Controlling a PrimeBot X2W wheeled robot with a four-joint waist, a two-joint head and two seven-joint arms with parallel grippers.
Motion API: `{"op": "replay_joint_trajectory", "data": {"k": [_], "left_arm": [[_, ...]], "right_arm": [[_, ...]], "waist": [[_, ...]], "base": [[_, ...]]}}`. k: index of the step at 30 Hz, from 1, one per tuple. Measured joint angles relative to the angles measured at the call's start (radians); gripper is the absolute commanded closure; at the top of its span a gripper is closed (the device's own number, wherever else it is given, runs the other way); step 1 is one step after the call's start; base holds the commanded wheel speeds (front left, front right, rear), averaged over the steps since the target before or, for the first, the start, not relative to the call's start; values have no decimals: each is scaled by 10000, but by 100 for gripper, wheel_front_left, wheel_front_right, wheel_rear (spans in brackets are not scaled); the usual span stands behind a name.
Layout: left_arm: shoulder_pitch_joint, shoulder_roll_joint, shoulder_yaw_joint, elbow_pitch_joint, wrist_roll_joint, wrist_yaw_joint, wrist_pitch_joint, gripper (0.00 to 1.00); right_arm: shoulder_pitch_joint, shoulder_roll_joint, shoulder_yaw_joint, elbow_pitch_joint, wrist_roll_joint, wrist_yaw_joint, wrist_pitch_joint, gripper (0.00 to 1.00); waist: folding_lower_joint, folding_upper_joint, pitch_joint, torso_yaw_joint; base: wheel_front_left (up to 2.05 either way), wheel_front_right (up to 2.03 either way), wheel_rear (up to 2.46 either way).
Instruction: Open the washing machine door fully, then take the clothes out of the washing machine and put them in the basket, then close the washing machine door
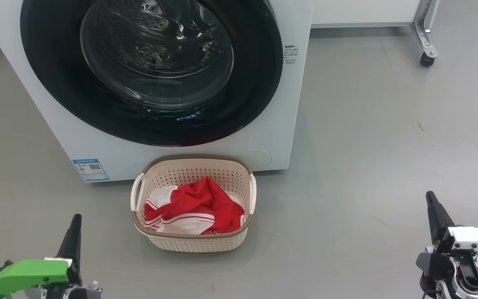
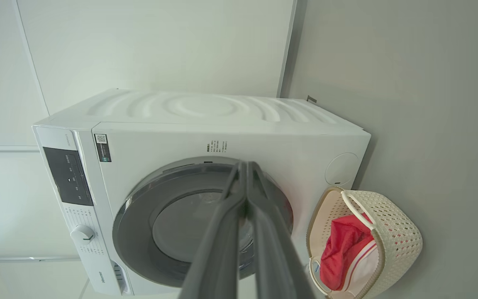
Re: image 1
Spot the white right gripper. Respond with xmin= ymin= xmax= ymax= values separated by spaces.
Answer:
xmin=416 ymin=191 xmax=478 ymax=281

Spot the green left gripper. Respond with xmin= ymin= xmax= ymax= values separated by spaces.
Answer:
xmin=0 ymin=214 xmax=83 ymax=299

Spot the red and white garment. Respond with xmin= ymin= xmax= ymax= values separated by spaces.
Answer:
xmin=144 ymin=176 xmax=246 ymax=235

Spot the round glass washer door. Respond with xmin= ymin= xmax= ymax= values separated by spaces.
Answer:
xmin=20 ymin=0 xmax=284 ymax=147

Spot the cream perforated laundry basket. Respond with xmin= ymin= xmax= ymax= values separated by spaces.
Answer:
xmin=130 ymin=154 xmax=257 ymax=252

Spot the white front-load washing machine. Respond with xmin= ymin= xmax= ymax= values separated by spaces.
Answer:
xmin=0 ymin=0 xmax=315 ymax=184

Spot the blue energy label sticker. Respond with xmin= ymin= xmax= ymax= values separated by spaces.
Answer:
xmin=72 ymin=159 xmax=110 ymax=183

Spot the silver metal partition leg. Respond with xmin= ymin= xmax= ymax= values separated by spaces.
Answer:
xmin=410 ymin=0 xmax=441 ymax=59

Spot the round filter cover flap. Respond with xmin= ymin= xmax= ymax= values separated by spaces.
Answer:
xmin=243 ymin=149 xmax=273 ymax=171

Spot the white partition panel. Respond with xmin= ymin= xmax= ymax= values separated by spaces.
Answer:
xmin=312 ymin=0 xmax=424 ymax=29

